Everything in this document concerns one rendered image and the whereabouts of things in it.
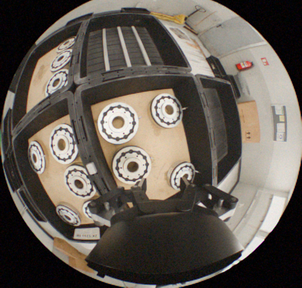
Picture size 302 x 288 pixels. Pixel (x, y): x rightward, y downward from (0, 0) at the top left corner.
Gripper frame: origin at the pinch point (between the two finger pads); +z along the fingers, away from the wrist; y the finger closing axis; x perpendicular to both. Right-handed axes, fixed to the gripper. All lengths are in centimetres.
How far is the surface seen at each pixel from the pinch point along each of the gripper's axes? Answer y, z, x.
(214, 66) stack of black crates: 92, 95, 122
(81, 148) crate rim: -13.5, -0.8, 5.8
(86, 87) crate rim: -13.1, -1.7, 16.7
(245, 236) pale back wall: 202, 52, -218
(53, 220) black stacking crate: -34.6, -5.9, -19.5
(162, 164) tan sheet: 0.2, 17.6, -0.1
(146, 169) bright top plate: -4.2, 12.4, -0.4
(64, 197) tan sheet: -31.0, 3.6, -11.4
